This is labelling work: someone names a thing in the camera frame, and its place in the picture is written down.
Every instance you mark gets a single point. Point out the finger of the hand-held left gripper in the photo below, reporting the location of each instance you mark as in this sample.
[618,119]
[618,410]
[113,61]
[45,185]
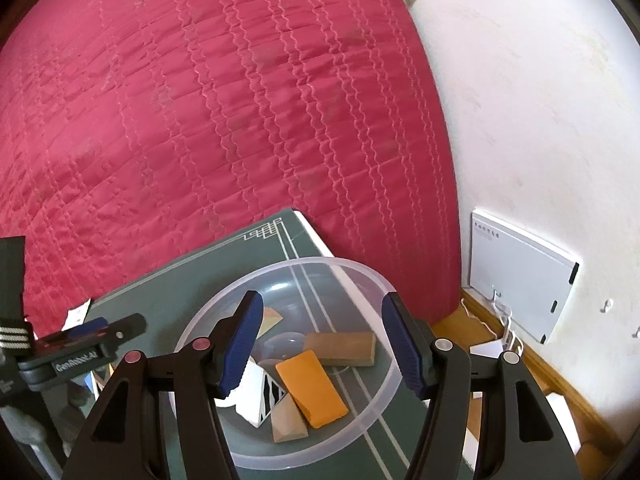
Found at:
[85,330]
[125,327]

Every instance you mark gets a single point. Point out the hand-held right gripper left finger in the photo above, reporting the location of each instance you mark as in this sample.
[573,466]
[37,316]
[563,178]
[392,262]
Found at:
[242,345]

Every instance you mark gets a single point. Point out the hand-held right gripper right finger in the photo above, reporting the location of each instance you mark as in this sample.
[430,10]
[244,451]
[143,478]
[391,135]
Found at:
[405,345]

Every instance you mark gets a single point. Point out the yellow black-striped wedge block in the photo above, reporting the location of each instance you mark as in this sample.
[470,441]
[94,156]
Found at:
[268,321]

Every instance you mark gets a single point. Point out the clear plastic bowl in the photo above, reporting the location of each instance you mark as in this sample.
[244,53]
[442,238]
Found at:
[360,320]

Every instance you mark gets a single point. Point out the white black-striped wedge block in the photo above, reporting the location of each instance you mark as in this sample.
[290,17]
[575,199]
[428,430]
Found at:
[257,395]

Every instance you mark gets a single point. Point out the brown rectangular wooden block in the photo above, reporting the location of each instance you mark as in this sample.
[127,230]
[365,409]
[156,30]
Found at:
[340,347]

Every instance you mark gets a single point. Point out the orange block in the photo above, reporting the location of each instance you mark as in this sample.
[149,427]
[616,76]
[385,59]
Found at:
[310,385]

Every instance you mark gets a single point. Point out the cream wedge block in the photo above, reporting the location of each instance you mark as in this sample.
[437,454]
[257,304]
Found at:
[287,420]

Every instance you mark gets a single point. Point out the white paper sheet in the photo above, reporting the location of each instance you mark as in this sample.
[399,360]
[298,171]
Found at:
[77,316]

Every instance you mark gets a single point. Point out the green table mat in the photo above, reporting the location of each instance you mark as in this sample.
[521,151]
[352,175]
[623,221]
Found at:
[150,300]

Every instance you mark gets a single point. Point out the wooden baseboard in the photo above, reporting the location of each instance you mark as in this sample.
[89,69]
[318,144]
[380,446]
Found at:
[550,365]

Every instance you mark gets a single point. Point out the red quilted blanket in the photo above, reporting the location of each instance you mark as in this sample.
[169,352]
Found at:
[200,110]

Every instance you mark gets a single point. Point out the white wall box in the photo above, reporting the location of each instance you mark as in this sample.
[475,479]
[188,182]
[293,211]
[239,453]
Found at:
[520,270]

